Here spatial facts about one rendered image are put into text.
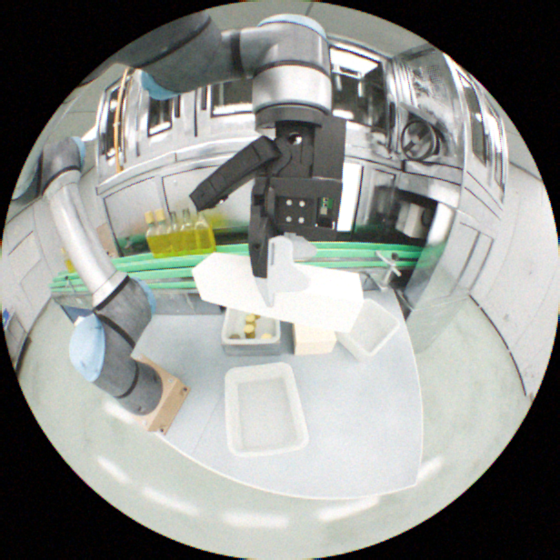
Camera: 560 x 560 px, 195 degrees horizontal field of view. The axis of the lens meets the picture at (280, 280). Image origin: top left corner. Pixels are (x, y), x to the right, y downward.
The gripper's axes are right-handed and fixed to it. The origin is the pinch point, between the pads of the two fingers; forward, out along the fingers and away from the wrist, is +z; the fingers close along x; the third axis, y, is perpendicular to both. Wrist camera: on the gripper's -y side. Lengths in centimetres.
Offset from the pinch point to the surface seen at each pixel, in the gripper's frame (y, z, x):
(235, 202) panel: -31, -3, 44
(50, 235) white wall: -647, -36, -28
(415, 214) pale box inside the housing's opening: 56, -5, 73
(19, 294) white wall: -582, 19, -203
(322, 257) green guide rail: 6.7, 16.0, 40.7
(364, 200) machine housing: 24, -6, 67
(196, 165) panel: -45, -21, 38
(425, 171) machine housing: 48, -26, 58
